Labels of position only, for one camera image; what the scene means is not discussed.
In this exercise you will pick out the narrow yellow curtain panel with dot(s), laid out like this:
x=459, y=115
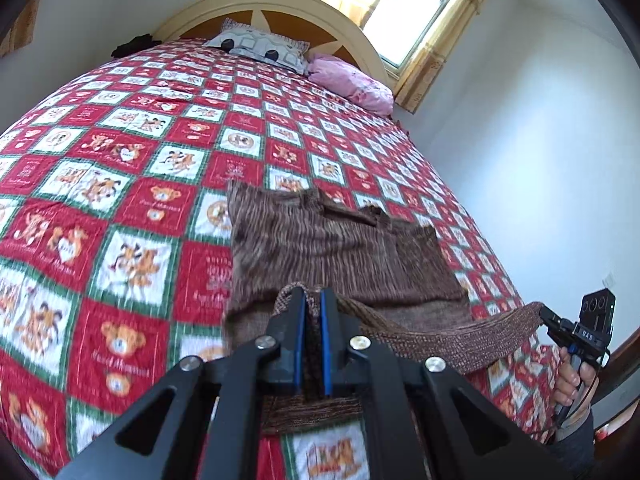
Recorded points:
x=445, y=45

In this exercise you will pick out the red checkered printed blanket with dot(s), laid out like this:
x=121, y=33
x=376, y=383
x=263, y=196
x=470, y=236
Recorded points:
x=100, y=210

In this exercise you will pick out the white patterned pillow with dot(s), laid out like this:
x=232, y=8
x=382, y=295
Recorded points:
x=265, y=47

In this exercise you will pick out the pink pillow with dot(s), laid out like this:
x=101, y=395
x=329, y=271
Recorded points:
x=350, y=82

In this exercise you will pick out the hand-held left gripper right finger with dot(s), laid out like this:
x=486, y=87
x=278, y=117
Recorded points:
x=327, y=355

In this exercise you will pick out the brown wooden furniture edge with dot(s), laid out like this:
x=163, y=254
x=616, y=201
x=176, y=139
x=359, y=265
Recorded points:
x=622, y=360

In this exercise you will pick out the brown knitted sweater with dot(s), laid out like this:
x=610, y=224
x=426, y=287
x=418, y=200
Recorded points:
x=325, y=250

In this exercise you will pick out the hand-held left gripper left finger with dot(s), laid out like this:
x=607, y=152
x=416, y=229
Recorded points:
x=298, y=350

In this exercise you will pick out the window behind headboard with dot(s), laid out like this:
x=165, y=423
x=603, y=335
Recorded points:
x=405, y=20

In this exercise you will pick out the cream wooden headboard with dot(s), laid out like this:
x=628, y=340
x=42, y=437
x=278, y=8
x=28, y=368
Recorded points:
x=240, y=2

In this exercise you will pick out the yellow side window curtain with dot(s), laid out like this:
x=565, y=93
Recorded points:
x=20, y=25

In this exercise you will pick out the person's right forearm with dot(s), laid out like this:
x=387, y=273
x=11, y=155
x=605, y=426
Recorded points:
x=575, y=435

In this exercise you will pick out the person's right hand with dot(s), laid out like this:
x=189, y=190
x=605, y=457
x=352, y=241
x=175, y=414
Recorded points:
x=565, y=380

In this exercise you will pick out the black cloth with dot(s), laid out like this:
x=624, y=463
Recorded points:
x=132, y=46

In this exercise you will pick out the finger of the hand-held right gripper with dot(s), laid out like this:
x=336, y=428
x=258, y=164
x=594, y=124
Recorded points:
x=555, y=334
x=552, y=317

